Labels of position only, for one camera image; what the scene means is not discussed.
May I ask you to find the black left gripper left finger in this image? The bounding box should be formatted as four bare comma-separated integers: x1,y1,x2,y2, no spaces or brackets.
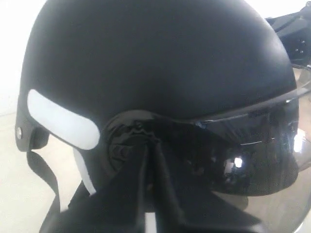
34,143,155,233

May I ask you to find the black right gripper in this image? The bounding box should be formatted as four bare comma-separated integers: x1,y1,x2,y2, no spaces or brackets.
266,1,311,65

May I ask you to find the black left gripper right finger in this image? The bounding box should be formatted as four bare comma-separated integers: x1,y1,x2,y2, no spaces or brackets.
152,142,267,233

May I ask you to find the black helmet with tinted visor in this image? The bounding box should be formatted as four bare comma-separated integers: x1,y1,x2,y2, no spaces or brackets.
14,0,311,233

